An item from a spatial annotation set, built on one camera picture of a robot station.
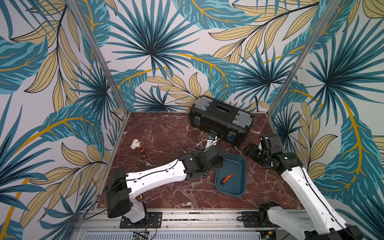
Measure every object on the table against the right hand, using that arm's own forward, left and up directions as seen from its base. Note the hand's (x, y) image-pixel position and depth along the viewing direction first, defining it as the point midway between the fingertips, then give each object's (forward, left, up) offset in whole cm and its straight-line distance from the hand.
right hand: (246, 150), depth 77 cm
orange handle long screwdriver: (+12, +60, -17) cm, 64 cm away
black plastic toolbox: (+23, +10, -2) cm, 25 cm away
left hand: (-3, +17, +2) cm, 17 cm away
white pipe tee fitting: (+16, +65, -15) cm, 68 cm away
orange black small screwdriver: (-9, +10, -17) cm, 21 cm away
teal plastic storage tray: (-11, +4, -19) cm, 22 cm away
